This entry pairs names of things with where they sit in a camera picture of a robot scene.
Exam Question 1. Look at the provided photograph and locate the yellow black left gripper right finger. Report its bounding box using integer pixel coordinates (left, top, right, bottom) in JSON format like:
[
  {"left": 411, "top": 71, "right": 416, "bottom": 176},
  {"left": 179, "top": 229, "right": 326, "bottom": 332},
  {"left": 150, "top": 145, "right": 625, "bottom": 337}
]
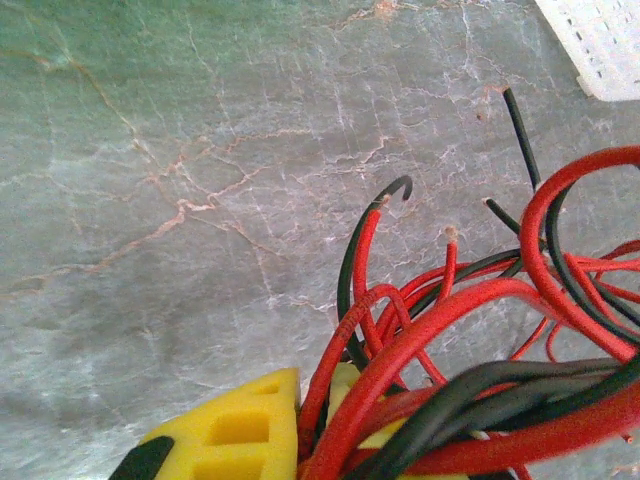
[{"left": 325, "top": 362, "right": 416, "bottom": 451}]

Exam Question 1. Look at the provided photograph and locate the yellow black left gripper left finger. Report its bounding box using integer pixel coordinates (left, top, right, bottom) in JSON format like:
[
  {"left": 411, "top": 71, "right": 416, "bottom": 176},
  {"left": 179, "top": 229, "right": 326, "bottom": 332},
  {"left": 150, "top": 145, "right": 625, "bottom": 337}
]
[{"left": 107, "top": 367, "right": 301, "bottom": 480}]

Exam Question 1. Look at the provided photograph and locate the red cable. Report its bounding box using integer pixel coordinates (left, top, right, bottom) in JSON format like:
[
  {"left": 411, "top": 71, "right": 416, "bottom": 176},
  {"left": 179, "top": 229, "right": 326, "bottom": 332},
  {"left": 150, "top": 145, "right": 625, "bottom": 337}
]
[
  {"left": 439, "top": 227, "right": 459, "bottom": 301},
  {"left": 518, "top": 144, "right": 640, "bottom": 362},
  {"left": 299, "top": 277, "right": 571, "bottom": 480},
  {"left": 298, "top": 283, "right": 411, "bottom": 451},
  {"left": 352, "top": 207, "right": 384, "bottom": 361}
]

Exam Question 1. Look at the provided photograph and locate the black cable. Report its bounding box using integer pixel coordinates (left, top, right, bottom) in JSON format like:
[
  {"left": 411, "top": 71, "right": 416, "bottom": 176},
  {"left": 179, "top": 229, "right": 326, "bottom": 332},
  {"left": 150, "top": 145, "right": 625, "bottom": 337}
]
[
  {"left": 501, "top": 86, "right": 640, "bottom": 349},
  {"left": 344, "top": 354, "right": 640, "bottom": 480},
  {"left": 336, "top": 174, "right": 414, "bottom": 371},
  {"left": 480, "top": 197, "right": 526, "bottom": 236}
]

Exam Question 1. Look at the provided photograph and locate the white plastic basket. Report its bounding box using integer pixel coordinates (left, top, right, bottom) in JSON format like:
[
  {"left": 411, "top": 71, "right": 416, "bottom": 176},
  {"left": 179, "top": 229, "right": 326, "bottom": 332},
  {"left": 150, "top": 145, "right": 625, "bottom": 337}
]
[{"left": 532, "top": 0, "right": 640, "bottom": 101}]

